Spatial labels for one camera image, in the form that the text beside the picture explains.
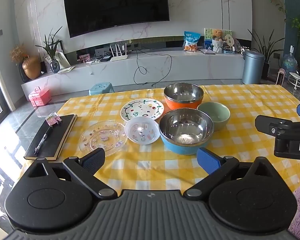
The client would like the pink small appliance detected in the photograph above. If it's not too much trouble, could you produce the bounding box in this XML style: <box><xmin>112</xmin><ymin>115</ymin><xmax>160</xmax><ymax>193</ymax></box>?
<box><xmin>277</xmin><ymin>68</ymin><xmax>287</xmax><ymax>85</ymax></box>

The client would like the grey blue trash can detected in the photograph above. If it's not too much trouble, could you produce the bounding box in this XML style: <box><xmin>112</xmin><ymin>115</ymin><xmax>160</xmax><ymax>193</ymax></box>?
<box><xmin>242</xmin><ymin>50</ymin><xmax>265</xmax><ymax>85</ymax></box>

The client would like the pink packet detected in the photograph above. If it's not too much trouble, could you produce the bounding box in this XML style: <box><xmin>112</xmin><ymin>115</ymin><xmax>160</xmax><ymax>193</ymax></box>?
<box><xmin>45</xmin><ymin>112</ymin><xmax>61</xmax><ymax>125</ymax></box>

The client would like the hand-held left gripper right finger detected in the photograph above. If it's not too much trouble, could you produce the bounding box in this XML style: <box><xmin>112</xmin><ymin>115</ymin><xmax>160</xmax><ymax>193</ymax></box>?
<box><xmin>184</xmin><ymin>147</ymin><xmax>278</xmax><ymax>198</ymax></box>

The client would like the black cable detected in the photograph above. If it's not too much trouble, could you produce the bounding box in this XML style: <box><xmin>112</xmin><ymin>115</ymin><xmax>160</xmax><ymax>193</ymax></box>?
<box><xmin>133</xmin><ymin>46</ymin><xmax>172</xmax><ymax>85</ymax></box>

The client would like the white round stand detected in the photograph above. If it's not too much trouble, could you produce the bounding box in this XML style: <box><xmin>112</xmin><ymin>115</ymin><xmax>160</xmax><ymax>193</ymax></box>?
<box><xmin>289</xmin><ymin>72</ymin><xmax>300</xmax><ymax>97</ymax></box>

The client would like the white router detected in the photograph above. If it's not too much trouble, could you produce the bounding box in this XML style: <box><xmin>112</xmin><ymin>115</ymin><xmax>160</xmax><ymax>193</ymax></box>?
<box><xmin>109</xmin><ymin>42</ymin><xmax>129</xmax><ymax>62</ymax></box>

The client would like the plant in blue glass vase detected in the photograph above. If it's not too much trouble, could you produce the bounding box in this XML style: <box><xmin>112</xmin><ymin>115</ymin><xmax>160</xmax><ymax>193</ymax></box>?
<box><xmin>35</xmin><ymin>26</ymin><xmax>63</xmax><ymax>74</ymax></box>

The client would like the black notebook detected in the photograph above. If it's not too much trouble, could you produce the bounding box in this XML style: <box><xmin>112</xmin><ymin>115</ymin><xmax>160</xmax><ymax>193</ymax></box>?
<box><xmin>24</xmin><ymin>114</ymin><xmax>78</xmax><ymax>161</ymax></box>

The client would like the blue snack bag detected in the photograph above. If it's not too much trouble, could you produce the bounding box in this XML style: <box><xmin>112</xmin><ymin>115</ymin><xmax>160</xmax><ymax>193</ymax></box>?
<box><xmin>184</xmin><ymin>31</ymin><xmax>200</xmax><ymax>52</ymax></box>

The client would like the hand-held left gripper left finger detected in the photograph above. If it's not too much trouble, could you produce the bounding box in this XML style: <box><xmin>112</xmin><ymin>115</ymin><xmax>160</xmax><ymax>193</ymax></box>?
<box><xmin>24</xmin><ymin>147</ymin><xmax>118</xmax><ymax>200</ymax></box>

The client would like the pink storage box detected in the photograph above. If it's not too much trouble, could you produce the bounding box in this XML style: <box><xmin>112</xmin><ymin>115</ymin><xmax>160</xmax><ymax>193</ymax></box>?
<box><xmin>28</xmin><ymin>87</ymin><xmax>52</xmax><ymax>107</ymax></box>

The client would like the potted long-leaf plant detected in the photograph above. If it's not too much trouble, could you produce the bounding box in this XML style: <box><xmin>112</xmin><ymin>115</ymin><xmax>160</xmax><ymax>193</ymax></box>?
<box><xmin>247</xmin><ymin>29</ymin><xmax>285</xmax><ymax>80</ymax></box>

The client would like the white painted ceramic plate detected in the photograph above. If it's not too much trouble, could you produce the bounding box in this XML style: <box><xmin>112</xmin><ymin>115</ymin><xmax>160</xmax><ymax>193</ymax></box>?
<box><xmin>120</xmin><ymin>99</ymin><xmax>164</xmax><ymax>122</ymax></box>

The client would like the yellow checked tablecloth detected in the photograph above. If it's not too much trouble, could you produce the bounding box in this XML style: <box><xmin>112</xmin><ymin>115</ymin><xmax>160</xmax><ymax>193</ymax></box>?
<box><xmin>20</xmin><ymin>84</ymin><xmax>300</xmax><ymax>200</ymax></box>

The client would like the black pen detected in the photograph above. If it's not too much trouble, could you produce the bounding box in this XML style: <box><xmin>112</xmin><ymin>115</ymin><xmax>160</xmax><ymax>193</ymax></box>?
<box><xmin>34</xmin><ymin>126</ymin><xmax>53</xmax><ymax>155</ymax></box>

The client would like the blue steel bowl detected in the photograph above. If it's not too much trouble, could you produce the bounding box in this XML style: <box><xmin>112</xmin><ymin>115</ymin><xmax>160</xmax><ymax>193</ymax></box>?
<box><xmin>159</xmin><ymin>108</ymin><xmax>214</xmax><ymax>155</ymax></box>

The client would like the green ceramic bowl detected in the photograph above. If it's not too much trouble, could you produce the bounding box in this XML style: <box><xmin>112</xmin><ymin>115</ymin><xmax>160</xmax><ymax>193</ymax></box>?
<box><xmin>197</xmin><ymin>102</ymin><xmax>231</xmax><ymax>132</ymax></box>

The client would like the bronze vase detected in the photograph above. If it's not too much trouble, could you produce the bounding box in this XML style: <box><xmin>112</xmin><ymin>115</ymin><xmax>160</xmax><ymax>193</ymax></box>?
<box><xmin>22</xmin><ymin>56</ymin><xmax>42</xmax><ymax>80</ymax></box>

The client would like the small white plate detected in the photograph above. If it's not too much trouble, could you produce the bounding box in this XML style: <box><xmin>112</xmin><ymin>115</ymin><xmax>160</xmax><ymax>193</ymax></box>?
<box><xmin>124</xmin><ymin>117</ymin><xmax>160</xmax><ymax>145</ymax></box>

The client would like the dried flower bunch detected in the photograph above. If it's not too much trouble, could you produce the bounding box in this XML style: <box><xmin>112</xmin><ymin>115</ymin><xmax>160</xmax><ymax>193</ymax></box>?
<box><xmin>10</xmin><ymin>44</ymin><xmax>28</xmax><ymax>63</ymax></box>

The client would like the round paper fan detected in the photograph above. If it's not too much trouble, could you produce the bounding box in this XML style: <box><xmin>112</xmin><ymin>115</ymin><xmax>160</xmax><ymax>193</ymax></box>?
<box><xmin>231</xmin><ymin>37</ymin><xmax>242</xmax><ymax>53</ymax></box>

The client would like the light blue plastic stool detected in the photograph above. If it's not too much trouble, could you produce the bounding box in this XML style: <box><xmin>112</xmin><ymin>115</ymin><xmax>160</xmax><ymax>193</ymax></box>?
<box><xmin>89</xmin><ymin>82</ymin><xmax>112</xmax><ymax>96</ymax></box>

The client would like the teddy bear toy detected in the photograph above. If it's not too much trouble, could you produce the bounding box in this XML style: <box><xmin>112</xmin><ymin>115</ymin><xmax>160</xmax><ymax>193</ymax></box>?
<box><xmin>211</xmin><ymin>29</ymin><xmax>226</xmax><ymax>54</ymax></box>

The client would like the clear patterned glass plate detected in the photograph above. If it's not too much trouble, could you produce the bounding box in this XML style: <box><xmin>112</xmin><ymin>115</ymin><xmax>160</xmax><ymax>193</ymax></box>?
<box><xmin>79</xmin><ymin>120</ymin><xmax>128</xmax><ymax>157</ymax></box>

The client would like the blue water bottle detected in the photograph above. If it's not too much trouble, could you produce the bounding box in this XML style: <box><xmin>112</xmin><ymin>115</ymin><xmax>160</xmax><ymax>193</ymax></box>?
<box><xmin>281</xmin><ymin>45</ymin><xmax>298</xmax><ymax>77</ymax></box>

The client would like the green picture card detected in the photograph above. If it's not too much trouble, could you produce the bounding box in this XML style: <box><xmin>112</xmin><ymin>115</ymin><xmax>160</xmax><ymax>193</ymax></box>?
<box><xmin>204</xmin><ymin>28</ymin><xmax>233</xmax><ymax>49</ymax></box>

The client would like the black television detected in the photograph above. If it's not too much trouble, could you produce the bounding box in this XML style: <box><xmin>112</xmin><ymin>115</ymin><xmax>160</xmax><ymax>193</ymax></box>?
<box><xmin>63</xmin><ymin>0</ymin><xmax>170</xmax><ymax>38</ymax></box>

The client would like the orange steel bowl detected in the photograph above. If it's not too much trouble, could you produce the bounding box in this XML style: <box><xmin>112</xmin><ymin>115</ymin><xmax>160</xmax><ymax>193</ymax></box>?
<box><xmin>164</xmin><ymin>83</ymin><xmax>204</xmax><ymax>110</ymax></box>

